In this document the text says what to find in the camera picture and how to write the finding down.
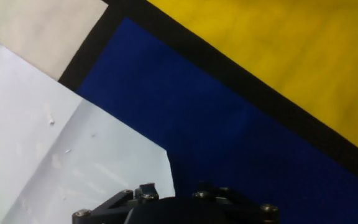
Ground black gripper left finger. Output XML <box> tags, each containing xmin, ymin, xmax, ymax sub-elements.
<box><xmin>72</xmin><ymin>182</ymin><xmax>160</xmax><ymax>224</ymax></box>

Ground white paper sheet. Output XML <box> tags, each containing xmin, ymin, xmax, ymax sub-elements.
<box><xmin>0</xmin><ymin>34</ymin><xmax>176</xmax><ymax>224</ymax></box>

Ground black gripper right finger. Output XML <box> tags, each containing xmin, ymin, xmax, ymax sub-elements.
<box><xmin>193</xmin><ymin>182</ymin><xmax>281</xmax><ymax>224</ymax></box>

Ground colour block tablecloth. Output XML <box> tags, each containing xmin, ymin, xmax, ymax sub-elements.
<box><xmin>0</xmin><ymin>0</ymin><xmax>358</xmax><ymax>224</ymax></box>

